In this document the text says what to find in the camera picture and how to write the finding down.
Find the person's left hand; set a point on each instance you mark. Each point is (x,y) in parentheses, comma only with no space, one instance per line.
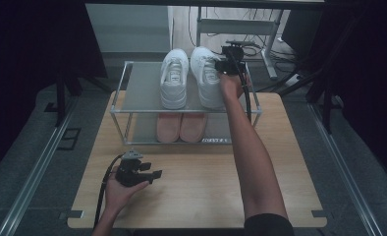
(119,195)

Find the black metal stand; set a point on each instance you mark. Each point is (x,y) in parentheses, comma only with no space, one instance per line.
(327,98)

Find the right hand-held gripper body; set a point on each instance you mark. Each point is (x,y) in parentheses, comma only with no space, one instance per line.
(234,60)

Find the black tripod stand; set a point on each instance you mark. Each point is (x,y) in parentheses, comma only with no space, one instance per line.
(61,95)

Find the white sneaker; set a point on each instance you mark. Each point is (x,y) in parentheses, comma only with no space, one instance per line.
(173,82)
(206,82)

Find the person's right hand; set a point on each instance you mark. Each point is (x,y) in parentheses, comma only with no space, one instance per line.
(232,87)

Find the metal floor rail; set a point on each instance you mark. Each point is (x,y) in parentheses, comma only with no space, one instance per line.
(34,177)
(345,177)

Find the white power strip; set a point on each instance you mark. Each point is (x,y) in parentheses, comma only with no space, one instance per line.
(294,79)

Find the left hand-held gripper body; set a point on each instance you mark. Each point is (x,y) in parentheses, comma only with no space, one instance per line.
(129,172)

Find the white desk frame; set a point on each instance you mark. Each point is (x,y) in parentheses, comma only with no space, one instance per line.
(237,27)

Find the metal shoe rack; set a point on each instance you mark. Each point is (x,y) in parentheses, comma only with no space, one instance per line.
(142,88)

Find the person's black sleeve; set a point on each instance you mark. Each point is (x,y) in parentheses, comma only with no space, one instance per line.
(268,226)

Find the pink slipper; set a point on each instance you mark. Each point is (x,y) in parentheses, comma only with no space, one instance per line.
(194,128)
(168,128)

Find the black computer case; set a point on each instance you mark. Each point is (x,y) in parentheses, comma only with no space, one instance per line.
(301,32)

